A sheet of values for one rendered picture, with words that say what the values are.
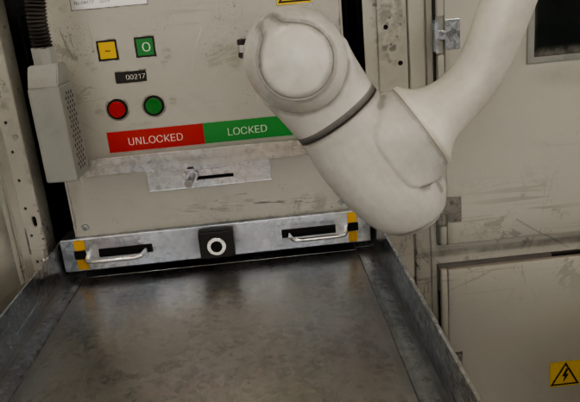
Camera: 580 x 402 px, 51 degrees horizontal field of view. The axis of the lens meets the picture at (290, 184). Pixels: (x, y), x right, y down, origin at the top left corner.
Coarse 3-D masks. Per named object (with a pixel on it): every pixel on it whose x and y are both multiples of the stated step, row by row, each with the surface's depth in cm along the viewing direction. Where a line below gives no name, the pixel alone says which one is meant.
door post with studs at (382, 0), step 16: (368, 0) 99; (384, 0) 98; (400, 0) 98; (368, 16) 99; (384, 16) 99; (400, 16) 99; (368, 32) 100; (384, 32) 100; (400, 32) 100; (368, 48) 101; (384, 48) 101; (400, 48) 101; (368, 64) 102; (384, 64) 101; (400, 64) 101; (384, 80) 102; (400, 80) 102; (400, 240) 110; (400, 256) 111
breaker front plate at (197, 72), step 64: (64, 0) 95; (192, 0) 97; (256, 0) 97; (320, 0) 98; (128, 64) 99; (192, 64) 99; (128, 128) 102; (128, 192) 105; (192, 192) 106; (256, 192) 106; (320, 192) 107
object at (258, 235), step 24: (288, 216) 107; (312, 216) 107; (72, 240) 106; (120, 240) 106; (144, 240) 106; (168, 240) 106; (192, 240) 107; (240, 240) 107; (264, 240) 108; (288, 240) 108; (336, 240) 108; (360, 240) 109; (72, 264) 107; (120, 264) 107
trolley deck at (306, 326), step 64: (320, 256) 109; (64, 320) 94; (128, 320) 92; (192, 320) 91; (256, 320) 89; (320, 320) 87; (384, 320) 86; (64, 384) 78; (128, 384) 76; (192, 384) 75; (256, 384) 74; (320, 384) 73; (384, 384) 72
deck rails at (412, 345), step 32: (384, 256) 100; (32, 288) 93; (64, 288) 104; (384, 288) 94; (416, 288) 79; (0, 320) 82; (32, 320) 92; (416, 320) 80; (0, 352) 81; (32, 352) 85; (416, 352) 77; (448, 352) 66; (0, 384) 78; (416, 384) 71; (448, 384) 67
